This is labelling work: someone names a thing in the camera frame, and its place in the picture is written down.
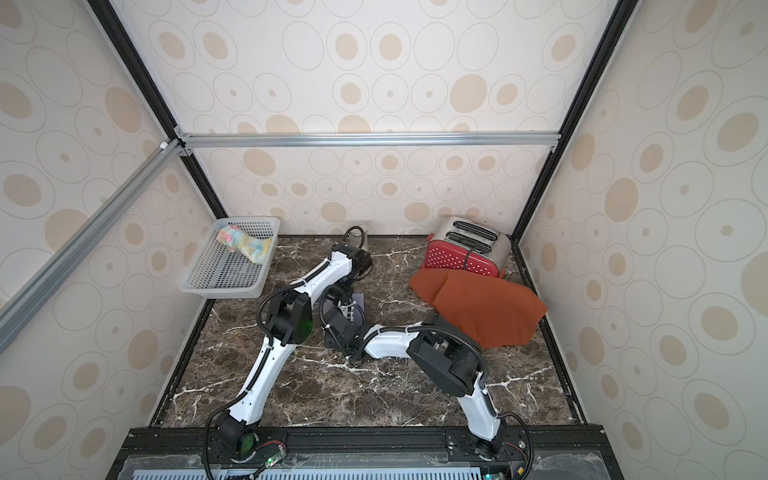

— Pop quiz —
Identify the floral pastel skirt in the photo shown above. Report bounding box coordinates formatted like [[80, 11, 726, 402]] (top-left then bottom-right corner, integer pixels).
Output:
[[216, 225, 272, 264]]

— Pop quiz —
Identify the rust orange skirt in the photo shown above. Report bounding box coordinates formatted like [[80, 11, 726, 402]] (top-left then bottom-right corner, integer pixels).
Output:
[[410, 268, 548, 348]]

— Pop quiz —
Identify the lavender purple skirt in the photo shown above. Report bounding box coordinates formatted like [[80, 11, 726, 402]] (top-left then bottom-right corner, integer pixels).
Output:
[[338, 293, 366, 327]]

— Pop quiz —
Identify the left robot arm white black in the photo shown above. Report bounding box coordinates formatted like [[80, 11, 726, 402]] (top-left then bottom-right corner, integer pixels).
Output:
[[205, 241, 373, 461]]

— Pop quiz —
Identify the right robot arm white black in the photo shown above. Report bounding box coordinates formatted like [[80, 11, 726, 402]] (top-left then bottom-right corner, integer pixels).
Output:
[[318, 300, 534, 462]]

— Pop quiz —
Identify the glass jar with white powder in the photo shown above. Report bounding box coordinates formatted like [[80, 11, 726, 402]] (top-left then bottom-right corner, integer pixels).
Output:
[[344, 225, 368, 250]]

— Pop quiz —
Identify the red polka dot toaster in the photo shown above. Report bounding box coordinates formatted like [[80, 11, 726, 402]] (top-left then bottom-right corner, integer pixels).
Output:
[[423, 216, 512, 278]]

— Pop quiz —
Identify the white plastic perforated basket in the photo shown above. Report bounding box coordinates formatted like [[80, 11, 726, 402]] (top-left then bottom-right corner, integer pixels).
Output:
[[179, 216, 281, 299]]

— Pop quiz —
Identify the horizontal aluminium frame bar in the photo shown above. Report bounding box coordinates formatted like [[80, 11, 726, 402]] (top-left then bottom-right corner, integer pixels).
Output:
[[181, 131, 560, 148]]

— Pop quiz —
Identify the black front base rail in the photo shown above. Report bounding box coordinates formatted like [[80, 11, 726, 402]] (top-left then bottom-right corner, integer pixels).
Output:
[[106, 424, 625, 480]]

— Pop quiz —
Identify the diagonal aluminium frame bar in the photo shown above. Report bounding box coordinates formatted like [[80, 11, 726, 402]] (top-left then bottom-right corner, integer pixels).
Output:
[[1, 139, 181, 350]]

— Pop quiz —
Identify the black left corner post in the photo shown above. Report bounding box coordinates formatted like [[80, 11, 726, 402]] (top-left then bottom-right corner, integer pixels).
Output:
[[86, 0, 228, 219]]

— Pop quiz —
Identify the black corner post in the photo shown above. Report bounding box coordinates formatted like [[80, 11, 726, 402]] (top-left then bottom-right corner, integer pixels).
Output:
[[511, 0, 639, 245], [86, 0, 228, 219]]

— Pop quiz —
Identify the black right corner post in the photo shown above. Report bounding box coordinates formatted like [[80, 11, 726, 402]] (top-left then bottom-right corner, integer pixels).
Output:
[[511, 0, 639, 245]]

